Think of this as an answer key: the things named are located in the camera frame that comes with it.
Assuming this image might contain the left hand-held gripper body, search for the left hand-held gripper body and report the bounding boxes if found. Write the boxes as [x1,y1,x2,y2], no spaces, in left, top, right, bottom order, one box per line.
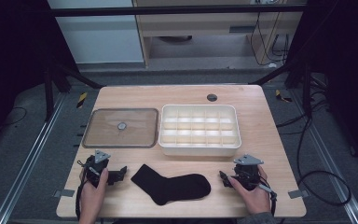
[76,149,112,189]

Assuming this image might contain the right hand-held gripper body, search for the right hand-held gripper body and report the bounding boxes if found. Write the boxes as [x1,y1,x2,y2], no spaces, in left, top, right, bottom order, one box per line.
[232,154,273,192]

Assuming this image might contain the white divided storage box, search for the white divided storage box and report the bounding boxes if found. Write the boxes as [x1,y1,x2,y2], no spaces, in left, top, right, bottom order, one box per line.
[158,104,242,158]

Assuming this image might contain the black sock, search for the black sock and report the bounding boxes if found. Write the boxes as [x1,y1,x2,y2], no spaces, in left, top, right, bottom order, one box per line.
[130,163,212,206]

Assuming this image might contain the person's left hand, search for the person's left hand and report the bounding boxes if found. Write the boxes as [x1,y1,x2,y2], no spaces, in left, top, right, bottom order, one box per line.
[79,167,110,217]

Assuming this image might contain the person's right hand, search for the person's right hand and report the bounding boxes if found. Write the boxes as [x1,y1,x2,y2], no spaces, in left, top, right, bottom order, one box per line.
[227,165,272,216]

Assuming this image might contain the transparent box lid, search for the transparent box lid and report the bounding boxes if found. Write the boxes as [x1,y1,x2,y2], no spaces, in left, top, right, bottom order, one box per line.
[81,107,159,149]

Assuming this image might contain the yellow black striped tape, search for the yellow black striped tape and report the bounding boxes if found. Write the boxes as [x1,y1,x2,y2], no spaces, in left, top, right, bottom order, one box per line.
[275,89,293,104]
[76,91,89,109]

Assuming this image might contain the black metal stand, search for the black metal stand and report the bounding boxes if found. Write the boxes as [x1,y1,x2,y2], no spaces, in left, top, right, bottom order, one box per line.
[249,60,313,118]
[43,60,105,122]

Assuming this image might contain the white cabinet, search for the white cabinet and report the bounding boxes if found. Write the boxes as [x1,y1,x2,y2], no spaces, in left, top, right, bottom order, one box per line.
[47,0,145,65]

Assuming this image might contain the dark curtain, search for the dark curtain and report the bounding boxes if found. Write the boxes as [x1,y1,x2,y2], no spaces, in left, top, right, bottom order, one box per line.
[0,0,79,150]
[287,0,358,172]

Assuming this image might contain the left hand-held gripper cable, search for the left hand-held gripper cable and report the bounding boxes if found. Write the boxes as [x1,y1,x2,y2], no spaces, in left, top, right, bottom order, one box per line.
[75,178,88,220]

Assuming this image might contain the hand-held gripper cable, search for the hand-held gripper cable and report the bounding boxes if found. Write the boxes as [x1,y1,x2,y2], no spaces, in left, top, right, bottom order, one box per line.
[75,178,88,220]
[268,189,279,217]

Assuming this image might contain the right hand-held gripper cable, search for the right hand-held gripper cable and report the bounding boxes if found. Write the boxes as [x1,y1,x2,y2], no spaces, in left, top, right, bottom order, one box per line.
[268,189,279,217]

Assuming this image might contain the aluminium floor rail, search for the aluminium floor rail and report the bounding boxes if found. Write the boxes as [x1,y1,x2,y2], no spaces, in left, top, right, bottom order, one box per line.
[0,92,67,224]
[290,89,358,224]

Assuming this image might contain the thin black floor cable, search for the thin black floor cable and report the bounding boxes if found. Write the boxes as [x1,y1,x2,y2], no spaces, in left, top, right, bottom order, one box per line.
[0,106,29,129]

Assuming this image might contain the black looped floor cable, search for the black looped floor cable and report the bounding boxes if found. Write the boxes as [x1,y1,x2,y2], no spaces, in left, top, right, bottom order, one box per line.
[296,115,352,207]

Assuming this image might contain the black desk cables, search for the black desk cables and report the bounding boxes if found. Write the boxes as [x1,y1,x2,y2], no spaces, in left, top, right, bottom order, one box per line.
[250,11,291,67]

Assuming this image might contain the black horizontal frame bar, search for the black horizontal frame bar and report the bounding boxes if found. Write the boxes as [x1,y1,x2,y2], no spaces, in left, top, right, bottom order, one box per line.
[48,4,307,18]

